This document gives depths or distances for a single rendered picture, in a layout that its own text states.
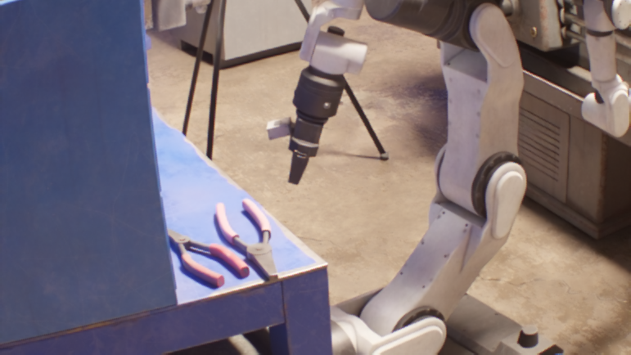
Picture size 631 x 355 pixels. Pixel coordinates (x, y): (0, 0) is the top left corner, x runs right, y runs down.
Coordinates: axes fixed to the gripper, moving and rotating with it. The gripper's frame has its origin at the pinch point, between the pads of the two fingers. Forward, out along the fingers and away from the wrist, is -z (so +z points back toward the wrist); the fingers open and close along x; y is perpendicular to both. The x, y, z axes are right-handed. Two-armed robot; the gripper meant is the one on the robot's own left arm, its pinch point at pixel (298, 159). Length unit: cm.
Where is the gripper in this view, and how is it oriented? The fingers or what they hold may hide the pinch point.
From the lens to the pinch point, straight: 212.1
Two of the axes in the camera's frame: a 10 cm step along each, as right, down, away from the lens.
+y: -9.6, -2.7, -0.8
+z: 2.8, -8.9, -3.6
